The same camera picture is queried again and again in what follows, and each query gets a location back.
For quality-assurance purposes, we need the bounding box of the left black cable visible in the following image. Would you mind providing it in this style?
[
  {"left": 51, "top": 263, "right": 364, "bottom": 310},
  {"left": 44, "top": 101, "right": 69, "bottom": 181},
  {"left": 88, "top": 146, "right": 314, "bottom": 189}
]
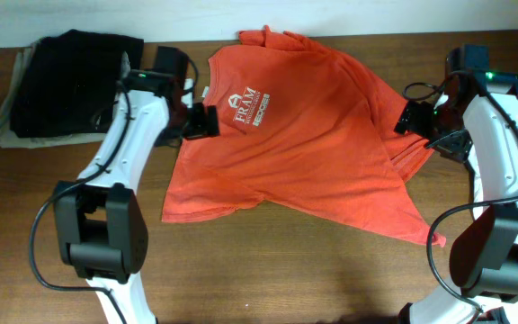
[{"left": 28, "top": 56, "right": 200, "bottom": 324}]

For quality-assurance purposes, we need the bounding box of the red printed t-shirt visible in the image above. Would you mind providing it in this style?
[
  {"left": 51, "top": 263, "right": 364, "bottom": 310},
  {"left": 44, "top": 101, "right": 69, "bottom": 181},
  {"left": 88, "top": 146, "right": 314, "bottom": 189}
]
[{"left": 162, "top": 28, "right": 445, "bottom": 246}]

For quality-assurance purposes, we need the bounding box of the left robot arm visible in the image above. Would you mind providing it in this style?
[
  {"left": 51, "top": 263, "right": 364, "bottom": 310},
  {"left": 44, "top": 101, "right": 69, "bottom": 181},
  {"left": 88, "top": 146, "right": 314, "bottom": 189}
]
[{"left": 38, "top": 46, "right": 219, "bottom": 323}]

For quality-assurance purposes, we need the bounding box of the folded black garment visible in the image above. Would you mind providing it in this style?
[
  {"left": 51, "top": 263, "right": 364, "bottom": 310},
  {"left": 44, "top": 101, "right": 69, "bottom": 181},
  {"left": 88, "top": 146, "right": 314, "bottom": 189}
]
[{"left": 10, "top": 30, "right": 144, "bottom": 138}]

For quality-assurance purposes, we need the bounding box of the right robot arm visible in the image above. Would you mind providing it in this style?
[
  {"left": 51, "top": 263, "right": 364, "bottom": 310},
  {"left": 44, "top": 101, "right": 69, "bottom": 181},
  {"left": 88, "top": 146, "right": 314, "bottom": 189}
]
[{"left": 395, "top": 45, "right": 518, "bottom": 323}]

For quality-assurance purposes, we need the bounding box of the folded beige garment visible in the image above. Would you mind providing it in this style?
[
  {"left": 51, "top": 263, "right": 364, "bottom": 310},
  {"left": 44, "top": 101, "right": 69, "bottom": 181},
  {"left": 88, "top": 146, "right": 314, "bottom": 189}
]
[{"left": 0, "top": 41, "right": 105, "bottom": 149}]

